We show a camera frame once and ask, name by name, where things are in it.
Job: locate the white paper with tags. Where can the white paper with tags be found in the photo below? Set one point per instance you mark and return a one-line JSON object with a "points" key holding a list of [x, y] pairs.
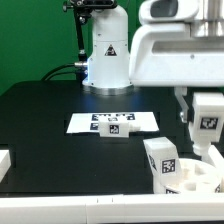
{"points": [[88, 122]]}

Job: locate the black camera stand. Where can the black camera stand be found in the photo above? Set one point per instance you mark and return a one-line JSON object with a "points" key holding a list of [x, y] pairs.
{"points": [[82, 10]]}

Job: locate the white obstacle wall right piece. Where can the white obstacle wall right piece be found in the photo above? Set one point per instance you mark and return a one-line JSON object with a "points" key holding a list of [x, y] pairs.
{"points": [[216, 159]]}

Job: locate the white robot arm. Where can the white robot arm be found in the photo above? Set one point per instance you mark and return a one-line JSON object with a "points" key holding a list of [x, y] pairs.
{"points": [[108, 65]]}

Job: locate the white obstacle wall left piece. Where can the white obstacle wall left piece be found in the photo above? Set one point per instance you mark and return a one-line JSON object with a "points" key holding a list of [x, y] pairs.
{"points": [[5, 163]]}

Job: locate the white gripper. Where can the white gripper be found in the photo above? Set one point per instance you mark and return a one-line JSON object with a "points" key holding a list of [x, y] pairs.
{"points": [[179, 43]]}

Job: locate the white obstacle wall piece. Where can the white obstacle wall piece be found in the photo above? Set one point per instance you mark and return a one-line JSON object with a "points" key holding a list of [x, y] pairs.
{"points": [[216, 159], [5, 163]]}

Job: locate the white front rail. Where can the white front rail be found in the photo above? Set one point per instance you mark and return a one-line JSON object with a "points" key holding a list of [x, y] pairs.
{"points": [[112, 209]]}

